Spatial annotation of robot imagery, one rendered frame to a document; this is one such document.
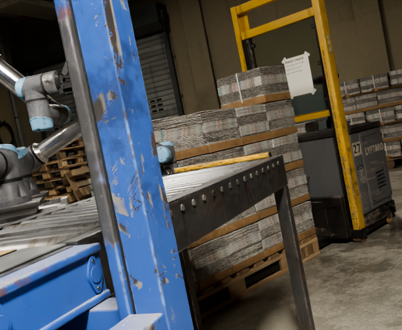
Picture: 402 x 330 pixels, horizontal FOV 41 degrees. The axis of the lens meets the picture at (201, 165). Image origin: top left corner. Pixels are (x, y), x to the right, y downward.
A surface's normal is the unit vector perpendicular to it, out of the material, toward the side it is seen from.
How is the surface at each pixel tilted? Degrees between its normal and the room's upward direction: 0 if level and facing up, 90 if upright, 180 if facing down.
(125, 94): 90
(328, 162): 90
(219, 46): 90
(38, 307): 90
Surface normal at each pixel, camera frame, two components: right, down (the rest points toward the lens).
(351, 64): -0.40, 0.13
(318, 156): -0.68, 0.18
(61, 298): 0.90, -0.15
